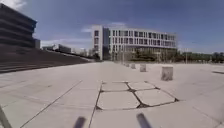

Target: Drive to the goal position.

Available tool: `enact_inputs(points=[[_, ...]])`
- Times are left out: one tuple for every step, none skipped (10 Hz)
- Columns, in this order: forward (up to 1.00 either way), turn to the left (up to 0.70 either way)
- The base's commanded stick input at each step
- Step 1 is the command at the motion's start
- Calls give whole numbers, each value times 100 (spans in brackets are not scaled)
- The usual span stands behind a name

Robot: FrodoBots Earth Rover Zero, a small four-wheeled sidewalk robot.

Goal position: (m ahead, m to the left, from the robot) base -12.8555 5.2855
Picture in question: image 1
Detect white building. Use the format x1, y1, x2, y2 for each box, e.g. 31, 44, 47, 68
91, 24, 179, 62

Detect pale stone slab pavement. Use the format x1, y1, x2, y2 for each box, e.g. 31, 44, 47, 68
0, 60, 224, 128

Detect low building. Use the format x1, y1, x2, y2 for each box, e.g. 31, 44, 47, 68
41, 43, 73, 54

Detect robot's own part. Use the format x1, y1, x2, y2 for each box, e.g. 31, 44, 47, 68
72, 115, 87, 128
135, 112, 153, 128

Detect wide dark stone steps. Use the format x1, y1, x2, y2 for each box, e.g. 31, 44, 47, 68
0, 44, 94, 74

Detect pole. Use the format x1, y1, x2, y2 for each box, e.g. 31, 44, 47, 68
184, 48, 188, 64

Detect row of trees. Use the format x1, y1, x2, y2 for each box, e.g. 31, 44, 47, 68
128, 48, 224, 64

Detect dark building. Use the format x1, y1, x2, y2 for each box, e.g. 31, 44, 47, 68
0, 3, 42, 49

